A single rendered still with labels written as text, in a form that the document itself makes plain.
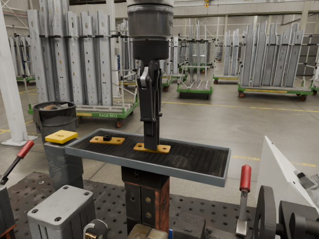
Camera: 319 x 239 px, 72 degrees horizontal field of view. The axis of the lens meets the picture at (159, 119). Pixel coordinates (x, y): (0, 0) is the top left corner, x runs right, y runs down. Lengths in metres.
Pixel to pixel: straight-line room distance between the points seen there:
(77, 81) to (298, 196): 4.25
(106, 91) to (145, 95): 3.96
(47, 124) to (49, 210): 2.42
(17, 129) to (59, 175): 3.27
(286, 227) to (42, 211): 0.39
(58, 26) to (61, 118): 2.39
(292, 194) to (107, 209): 0.73
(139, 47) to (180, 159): 0.24
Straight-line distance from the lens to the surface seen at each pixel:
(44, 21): 4.94
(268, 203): 0.35
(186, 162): 0.47
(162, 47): 0.45
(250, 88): 6.89
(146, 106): 0.44
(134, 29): 0.45
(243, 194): 0.47
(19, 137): 3.97
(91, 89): 4.51
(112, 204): 1.11
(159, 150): 0.51
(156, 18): 0.44
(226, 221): 1.05
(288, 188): 0.77
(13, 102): 3.84
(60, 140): 0.63
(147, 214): 0.58
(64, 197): 0.49
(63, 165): 0.65
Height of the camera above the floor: 1.39
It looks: 18 degrees down
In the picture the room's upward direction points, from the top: straight up
